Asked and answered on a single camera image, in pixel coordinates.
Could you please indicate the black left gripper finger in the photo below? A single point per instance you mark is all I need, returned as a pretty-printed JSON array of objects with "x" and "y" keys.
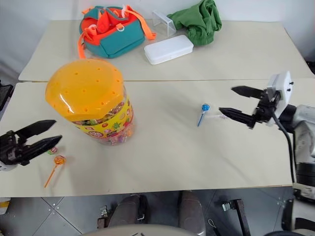
[
  {"x": 43, "y": 146},
  {"x": 37, "y": 127}
]

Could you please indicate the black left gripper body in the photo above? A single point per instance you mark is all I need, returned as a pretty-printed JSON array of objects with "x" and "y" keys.
[{"x": 11, "y": 147}]

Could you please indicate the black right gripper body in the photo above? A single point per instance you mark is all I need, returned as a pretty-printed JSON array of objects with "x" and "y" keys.
[{"x": 264, "y": 110}]

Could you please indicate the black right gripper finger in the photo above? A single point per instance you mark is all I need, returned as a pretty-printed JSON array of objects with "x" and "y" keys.
[
  {"x": 237, "y": 115},
  {"x": 248, "y": 92}
]

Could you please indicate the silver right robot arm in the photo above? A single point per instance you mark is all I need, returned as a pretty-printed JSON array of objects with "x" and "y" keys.
[{"x": 305, "y": 132}]

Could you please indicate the candy jar with yellow lid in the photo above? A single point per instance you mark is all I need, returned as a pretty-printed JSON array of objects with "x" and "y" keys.
[{"x": 86, "y": 93}]

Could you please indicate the green and red lollipop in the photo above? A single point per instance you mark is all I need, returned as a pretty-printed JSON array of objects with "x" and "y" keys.
[{"x": 53, "y": 150}]

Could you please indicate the pale lollipop with white stick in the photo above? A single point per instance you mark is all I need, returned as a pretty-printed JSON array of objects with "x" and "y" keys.
[{"x": 217, "y": 115}]

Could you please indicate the orange lollipop with orange stick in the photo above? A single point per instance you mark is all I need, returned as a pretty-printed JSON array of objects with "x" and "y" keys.
[{"x": 59, "y": 160}]

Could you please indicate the blue lollipop with blue stick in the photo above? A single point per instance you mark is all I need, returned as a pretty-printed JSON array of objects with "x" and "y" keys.
[{"x": 205, "y": 107}]

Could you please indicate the black object beside table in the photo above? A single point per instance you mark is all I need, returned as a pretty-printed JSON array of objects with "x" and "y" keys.
[{"x": 5, "y": 97}]

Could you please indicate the yellow and white object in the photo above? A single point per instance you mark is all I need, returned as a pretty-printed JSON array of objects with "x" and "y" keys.
[{"x": 3, "y": 206}]

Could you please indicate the green cloth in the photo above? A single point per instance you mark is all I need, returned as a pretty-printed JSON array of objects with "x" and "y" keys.
[{"x": 199, "y": 22}]

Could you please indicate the white plastic case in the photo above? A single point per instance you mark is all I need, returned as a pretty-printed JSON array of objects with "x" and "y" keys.
[{"x": 168, "y": 49}]

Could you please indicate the brown table leg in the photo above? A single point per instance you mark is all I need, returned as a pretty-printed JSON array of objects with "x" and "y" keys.
[{"x": 242, "y": 218}]

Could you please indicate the dark rounded shape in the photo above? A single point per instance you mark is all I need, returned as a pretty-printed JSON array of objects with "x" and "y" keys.
[
  {"x": 128, "y": 211},
  {"x": 190, "y": 211}
]

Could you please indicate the clear plastic box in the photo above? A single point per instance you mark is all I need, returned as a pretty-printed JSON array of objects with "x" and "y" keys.
[{"x": 165, "y": 22}]

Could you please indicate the black stand on floor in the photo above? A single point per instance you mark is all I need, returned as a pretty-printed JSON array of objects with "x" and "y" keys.
[{"x": 289, "y": 216}]

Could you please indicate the teal and orange backpack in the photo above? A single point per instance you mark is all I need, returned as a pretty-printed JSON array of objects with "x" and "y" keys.
[{"x": 115, "y": 37}]

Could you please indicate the grey rounded robot body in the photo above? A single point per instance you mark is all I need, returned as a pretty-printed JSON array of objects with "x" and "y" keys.
[{"x": 145, "y": 230}]

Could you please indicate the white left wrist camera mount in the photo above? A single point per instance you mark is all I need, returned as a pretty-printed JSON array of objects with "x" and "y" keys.
[{"x": 6, "y": 167}]

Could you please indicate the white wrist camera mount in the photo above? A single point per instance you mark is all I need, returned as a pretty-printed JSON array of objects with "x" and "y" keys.
[
  {"x": 6, "y": 167},
  {"x": 283, "y": 88}
]

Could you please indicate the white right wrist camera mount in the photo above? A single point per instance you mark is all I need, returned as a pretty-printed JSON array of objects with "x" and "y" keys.
[{"x": 283, "y": 88}]

